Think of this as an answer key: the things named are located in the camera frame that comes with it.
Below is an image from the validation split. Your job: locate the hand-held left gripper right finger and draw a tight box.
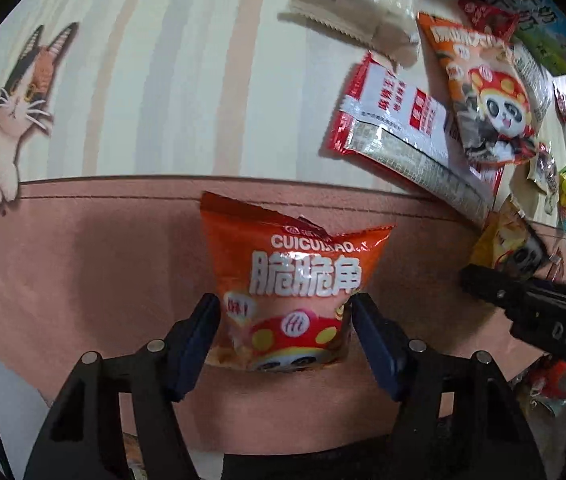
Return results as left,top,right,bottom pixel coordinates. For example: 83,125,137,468
350,292,546,480

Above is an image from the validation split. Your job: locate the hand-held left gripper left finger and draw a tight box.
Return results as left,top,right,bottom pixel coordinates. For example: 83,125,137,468
23,292,221,480

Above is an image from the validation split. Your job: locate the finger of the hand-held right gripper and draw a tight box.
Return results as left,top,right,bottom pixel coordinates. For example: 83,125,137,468
458,264,529,312

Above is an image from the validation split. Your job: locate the yellow panda snack packet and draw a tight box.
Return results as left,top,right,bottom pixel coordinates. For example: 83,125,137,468
469,200,566,281

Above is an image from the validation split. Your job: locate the small orange panda snack packet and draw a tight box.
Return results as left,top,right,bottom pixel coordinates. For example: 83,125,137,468
199,191,395,373

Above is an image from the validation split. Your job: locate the small red snack packet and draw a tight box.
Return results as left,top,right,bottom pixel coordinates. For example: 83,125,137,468
457,0,520,41

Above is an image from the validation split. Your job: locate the silver snack packet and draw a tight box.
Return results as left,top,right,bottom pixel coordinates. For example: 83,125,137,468
278,0,381,58
348,0,423,67

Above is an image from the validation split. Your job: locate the red orange snack packet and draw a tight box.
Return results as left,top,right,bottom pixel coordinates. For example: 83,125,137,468
510,357,566,418

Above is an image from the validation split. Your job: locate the small dark snack packet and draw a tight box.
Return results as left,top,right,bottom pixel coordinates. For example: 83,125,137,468
527,144,559,196

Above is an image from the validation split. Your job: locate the large orange panda snack packet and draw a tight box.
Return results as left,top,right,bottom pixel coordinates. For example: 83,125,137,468
417,11,553,167

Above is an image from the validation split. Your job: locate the red and white snack packet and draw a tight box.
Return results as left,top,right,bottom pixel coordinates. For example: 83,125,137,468
319,51,505,227

